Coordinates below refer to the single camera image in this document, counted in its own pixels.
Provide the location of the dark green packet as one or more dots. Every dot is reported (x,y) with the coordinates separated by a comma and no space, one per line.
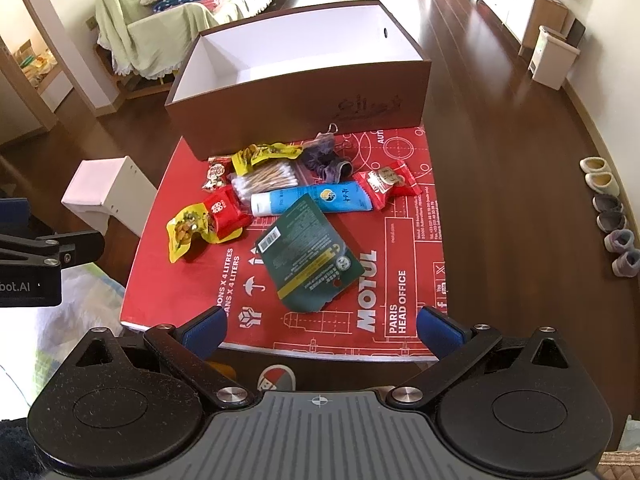
(305,255)

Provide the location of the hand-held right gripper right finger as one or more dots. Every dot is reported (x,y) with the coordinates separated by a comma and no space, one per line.
(437,332)

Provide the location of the white low cabinet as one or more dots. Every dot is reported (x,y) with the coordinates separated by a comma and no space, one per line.
(520,0)

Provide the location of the pink binder clip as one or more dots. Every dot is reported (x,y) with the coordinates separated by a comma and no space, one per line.
(325,136)

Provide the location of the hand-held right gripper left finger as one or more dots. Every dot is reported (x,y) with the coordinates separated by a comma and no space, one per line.
(206,332)

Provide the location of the yellow snack packet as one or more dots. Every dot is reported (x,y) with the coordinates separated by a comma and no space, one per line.
(187,227)
(270,152)

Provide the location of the white stool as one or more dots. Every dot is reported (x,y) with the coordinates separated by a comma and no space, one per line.
(107,190)

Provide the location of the cream slipper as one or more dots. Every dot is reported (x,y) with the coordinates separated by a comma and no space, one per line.
(601,181)
(596,164)

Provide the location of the sofa with green cover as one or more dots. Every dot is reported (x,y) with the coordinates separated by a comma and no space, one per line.
(150,35)

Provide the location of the red printed carton desktop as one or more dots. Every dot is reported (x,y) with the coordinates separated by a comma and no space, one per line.
(400,260)

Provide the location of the brown cardboard box white inside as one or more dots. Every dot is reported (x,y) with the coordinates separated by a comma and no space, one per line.
(300,110)

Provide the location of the cotton swab pack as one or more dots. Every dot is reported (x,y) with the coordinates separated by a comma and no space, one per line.
(265,180)

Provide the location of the blue white tube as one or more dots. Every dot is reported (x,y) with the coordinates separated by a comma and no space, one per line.
(320,197)

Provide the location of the small red white snack packet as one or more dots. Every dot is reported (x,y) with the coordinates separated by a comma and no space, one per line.
(218,170)

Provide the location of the white waste bin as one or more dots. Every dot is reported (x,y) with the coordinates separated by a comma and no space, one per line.
(552,57)

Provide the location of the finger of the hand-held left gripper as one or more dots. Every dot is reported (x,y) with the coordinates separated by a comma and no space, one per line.
(80,246)

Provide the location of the light floral quilt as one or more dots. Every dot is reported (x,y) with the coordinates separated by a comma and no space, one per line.
(80,320)

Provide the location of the grey purple slipper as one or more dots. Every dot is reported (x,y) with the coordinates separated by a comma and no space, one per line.
(621,241)
(627,264)

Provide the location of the cluttered shelf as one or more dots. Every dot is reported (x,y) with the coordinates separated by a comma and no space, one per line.
(35,67)

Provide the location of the black flat panel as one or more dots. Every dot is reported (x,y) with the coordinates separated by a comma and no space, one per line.
(577,34)

